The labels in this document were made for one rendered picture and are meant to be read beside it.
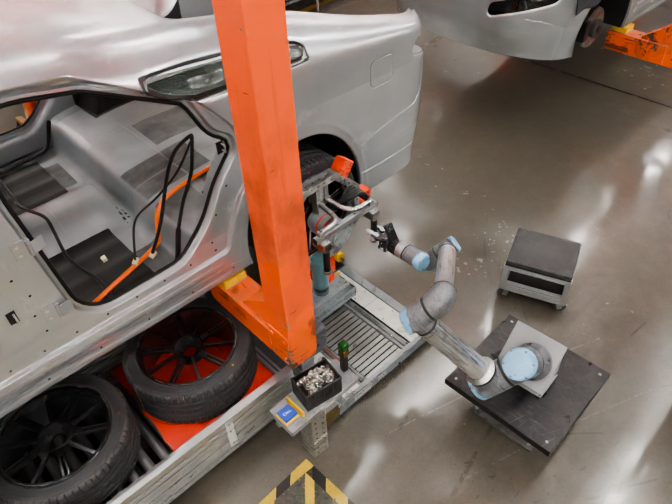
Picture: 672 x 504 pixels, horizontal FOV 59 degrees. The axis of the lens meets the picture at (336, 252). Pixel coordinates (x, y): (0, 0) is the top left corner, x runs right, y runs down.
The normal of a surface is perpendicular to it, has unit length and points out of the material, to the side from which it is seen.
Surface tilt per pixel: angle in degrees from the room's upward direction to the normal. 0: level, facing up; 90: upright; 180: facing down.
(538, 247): 0
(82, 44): 22
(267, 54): 90
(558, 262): 0
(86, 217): 50
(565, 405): 0
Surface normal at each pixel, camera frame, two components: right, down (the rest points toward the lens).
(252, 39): 0.69, 0.48
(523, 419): -0.04, -0.73
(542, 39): -0.01, 0.80
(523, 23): -0.30, 0.65
